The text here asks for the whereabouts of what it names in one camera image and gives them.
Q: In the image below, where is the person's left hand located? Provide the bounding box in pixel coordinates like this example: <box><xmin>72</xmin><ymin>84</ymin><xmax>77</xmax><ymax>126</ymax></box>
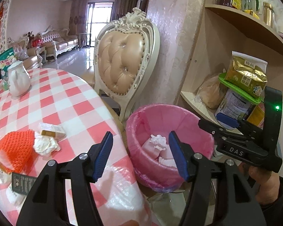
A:
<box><xmin>119</xmin><ymin>219</ymin><xmax>139</xmax><ymax>226</ymax></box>

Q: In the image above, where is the white ceramic teapot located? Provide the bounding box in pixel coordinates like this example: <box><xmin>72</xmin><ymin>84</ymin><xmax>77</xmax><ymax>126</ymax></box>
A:
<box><xmin>8</xmin><ymin>61</ymin><xmax>32</xmax><ymax>97</ymax></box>

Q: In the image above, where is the yellow packet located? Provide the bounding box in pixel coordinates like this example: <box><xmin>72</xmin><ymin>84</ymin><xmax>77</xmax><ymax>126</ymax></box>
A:
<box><xmin>244</xmin><ymin>9</ymin><xmax>260</xmax><ymax>20</ymax></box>

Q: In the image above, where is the cream carved leather sofa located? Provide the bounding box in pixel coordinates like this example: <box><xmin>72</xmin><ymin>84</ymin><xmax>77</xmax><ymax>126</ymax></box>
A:
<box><xmin>36</xmin><ymin>25</ymin><xmax>79</xmax><ymax>60</ymax></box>

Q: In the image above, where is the green snack bag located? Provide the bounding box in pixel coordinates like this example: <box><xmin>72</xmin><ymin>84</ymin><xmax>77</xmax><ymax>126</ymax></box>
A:
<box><xmin>0</xmin><ymin>47</ymin><xmax>17</xmax><ymax>78</ymax></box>

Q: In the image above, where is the person's right hand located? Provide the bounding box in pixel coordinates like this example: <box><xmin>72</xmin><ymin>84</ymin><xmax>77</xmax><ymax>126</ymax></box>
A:
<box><xmin>244</xmin><ymin>163</ymin><xmax>280</xmax><ymax>205</ymax></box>

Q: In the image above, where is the green plastic tray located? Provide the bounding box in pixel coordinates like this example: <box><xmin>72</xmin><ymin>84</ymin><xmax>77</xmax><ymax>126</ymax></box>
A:
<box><xmin>218</xmin><ymin>72</ymin><xmax>262</xmax><ymax>104</ymax></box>

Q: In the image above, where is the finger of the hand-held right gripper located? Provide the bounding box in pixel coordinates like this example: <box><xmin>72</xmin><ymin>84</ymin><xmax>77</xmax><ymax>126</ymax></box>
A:
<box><xmin>198</xmin><ymin>119</ymin><xmax>229</xmax><ymax>146</ymax></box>
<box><xmin>215</xmin><ymin>112</ymin><xmax>265</xmax><ymax>137</ymax></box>

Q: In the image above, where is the red package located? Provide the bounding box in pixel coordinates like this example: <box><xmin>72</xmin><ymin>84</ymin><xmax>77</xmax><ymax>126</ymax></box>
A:
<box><xmin>31</xmin><ymin>38</ymin><xmax>43</xmax><ymax>49</ymax></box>

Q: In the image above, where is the orange pink carton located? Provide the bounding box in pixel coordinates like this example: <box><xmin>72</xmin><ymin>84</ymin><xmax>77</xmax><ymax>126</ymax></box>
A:
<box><xmin>245</xmin><ymin>105</ymin><xmax>266</xmax><ymax>129</ymax></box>

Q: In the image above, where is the shiny silver box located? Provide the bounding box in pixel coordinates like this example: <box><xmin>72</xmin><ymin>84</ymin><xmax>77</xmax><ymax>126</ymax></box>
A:
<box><xmin>146</xmin><ymin>181</ymin><xmax>217</xmax><ymax>226</ymax></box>

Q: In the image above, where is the cream carved armchair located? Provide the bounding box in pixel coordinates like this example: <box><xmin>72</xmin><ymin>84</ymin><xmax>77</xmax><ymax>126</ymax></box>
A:
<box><xmin>8</xmin><ymin>36</ymin><xmax>46</xmax><ymax>69</ymax></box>

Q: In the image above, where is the dark printed card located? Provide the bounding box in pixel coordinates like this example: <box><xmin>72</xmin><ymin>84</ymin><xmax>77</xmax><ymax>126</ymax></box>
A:
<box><xmin>11</xmin><ymin>172</ymin><xmax>37</xmax><ymax>197</ymax></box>

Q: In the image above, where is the small gold white box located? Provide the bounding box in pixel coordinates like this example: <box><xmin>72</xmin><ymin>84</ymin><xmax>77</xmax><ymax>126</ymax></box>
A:
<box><xmin>38</xmin><ymin>122</ymin><xmax>66</xmax><ymax>140</ymax></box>

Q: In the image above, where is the bagged bread loaf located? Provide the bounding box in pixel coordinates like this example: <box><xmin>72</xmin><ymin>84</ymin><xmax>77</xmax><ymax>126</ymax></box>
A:
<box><xmin>195</xmin><ymin>73</ymin><xmax>228</xmax><ymax>110</ymax></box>

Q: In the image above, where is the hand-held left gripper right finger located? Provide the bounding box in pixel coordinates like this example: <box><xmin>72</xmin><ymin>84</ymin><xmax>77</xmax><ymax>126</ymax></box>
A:
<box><xmin>168</xmin><ymin>131</ymin><xmax>267</xmax><ymax>226</ymax></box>

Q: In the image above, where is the gold foil bag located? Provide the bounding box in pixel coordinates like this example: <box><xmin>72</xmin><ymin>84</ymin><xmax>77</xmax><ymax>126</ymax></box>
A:
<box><xmin>224</xmin><ymin>50</ymin><xmax>269</xmax><ymax>99</ymax></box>

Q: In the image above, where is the person's right forearm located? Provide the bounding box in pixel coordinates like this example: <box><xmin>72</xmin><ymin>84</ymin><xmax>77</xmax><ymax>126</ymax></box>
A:
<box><xmin>259</xmin><ymin>176</ymin><xmax>283</xmax><ymax>213</ymax></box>

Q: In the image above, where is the brown patterned curtain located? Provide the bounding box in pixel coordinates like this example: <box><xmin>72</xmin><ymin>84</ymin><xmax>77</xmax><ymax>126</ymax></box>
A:
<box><xmin>114</xmin><ymin>0</ymin><xmax>135</xmax><ymax>23</ymax></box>
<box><xmin>69</xmin><ymin>0</ymin><xmax>88</xmax><ymax>34</ymax></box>

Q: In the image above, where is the pink checkered tablecloth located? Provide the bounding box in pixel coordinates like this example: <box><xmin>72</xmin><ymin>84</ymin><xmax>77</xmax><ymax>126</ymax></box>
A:
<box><xmin>0</xmin><ymin>68</ymin><xmax>151</xmax><ymax>226</ymax></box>

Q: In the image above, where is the paper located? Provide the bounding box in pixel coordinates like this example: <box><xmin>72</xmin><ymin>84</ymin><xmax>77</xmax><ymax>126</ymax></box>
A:
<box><xmin>141</xmin><ymin>138</ymin><xmax>161</xmax><ymax>157</ymax></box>

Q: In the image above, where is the white printed packet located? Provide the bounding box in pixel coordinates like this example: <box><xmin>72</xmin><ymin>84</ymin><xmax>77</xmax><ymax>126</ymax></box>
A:
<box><xmin>6</xmin><ymin>184</ymin><xmax>26</xmax><ymax>205</ymax></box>
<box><xmin>0</xmin><ymin>161</ymin><xmax>12</xmax><ymax>185</ymax></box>

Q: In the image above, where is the orange foam fruit net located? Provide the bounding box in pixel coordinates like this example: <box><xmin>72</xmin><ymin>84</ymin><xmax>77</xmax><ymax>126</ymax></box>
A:
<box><xmin>0</xmin><ymin>130</ymin><xmax>36</xmax><ymax>173</ymax></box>

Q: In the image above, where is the wooden corner shelf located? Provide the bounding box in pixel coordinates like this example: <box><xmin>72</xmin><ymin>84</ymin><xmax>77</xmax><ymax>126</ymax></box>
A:
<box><xmin>173</xmin><ymin>0</ymin><xmax>283</xmax><ymax>132</ymax></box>

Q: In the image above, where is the cream carved padded chair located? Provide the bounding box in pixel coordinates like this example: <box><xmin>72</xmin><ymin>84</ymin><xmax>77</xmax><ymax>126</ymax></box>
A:
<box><xmin>84</xmin><ymin>8</ymin><xmax>161</xmax><ymax>123</ymax></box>

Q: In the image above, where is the white foam block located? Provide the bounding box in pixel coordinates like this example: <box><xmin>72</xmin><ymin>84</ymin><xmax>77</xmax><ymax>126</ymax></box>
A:
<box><xmin>158</xmin><ymin>155</ymin><xmax>178</xmax><ymax>169</ymax></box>

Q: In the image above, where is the white tissue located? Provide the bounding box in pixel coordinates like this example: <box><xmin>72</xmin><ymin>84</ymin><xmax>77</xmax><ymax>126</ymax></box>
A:
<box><xmin>33</xmin><ymin>133</ymin><xmax>61</xmax><ymax>156</ymax></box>

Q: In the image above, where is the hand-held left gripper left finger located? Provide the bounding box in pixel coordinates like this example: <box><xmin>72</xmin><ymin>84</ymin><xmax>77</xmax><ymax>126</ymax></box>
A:
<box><xmin>16</xmin><ymin>131</ymin><xmax>114</xmax><ymax>226</ymax></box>

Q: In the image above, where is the pink lined trash bin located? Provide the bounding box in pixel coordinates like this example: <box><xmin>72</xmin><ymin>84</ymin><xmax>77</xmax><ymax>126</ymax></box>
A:
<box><xmin>125</xmin><ymin>104</ymin><xmax>215</xmax><ymax>192</ymax></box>

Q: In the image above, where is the gold metal canister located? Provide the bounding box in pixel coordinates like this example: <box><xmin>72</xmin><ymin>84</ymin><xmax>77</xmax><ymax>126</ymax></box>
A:
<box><xmin>263</xmin><ymin>2</ymin><xmax>276</xmax><ymax>27</ymax></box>

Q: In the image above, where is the large tin can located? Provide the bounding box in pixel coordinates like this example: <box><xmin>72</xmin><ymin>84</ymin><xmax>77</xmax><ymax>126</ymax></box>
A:
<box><xmin>215</xmin><ymin>88</ymin><xmax>255</xmax><ymax>130</ymax></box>

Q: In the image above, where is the metal folding rack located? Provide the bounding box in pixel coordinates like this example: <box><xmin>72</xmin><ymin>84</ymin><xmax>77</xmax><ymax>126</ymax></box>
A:
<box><xmin>75</xmin><ymin>33</ymin><xmax>90</xmax><ymax>51</ymax></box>

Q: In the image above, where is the balcony glass door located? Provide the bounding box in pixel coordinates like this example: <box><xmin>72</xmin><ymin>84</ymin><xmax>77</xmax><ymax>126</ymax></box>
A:
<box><xmin>86</xmin><ymin>1</ymin><xmax>115</xmax><ymax>49</ymax></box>

